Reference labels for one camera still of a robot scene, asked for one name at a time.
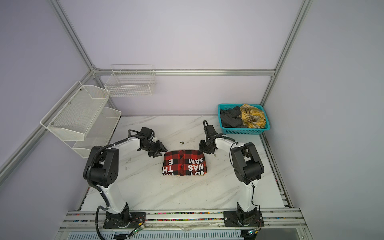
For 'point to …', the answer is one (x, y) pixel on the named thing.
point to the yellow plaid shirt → (252, 117)
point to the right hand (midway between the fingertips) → (199, 148)
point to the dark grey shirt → (230, 117)
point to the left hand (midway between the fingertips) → (164, 152)
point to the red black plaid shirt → (184, 162)
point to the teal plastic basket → (243, 130)
